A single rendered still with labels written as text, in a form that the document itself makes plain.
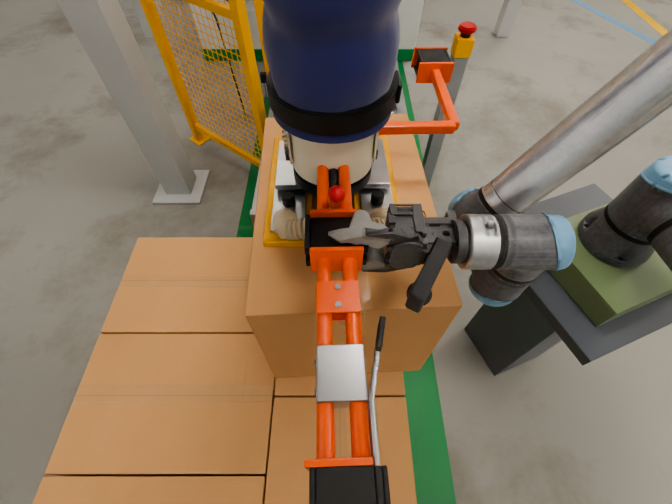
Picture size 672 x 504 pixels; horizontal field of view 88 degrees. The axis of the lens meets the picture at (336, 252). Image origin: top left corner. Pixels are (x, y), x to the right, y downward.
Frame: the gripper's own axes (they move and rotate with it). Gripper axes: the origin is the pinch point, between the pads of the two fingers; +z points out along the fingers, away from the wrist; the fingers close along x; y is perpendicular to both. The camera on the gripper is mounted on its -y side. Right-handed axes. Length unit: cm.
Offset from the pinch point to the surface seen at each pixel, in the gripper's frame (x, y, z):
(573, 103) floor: -120, 229, -191
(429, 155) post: -77, 114, -48
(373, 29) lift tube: 24.2, 19.4, -4.9
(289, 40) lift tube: 22.6, 19.8, 6.5
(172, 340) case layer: -65, 9, 54
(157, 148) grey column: -82, 126, 100
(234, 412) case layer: -65, -12, 30
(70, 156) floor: -120, 163, 188
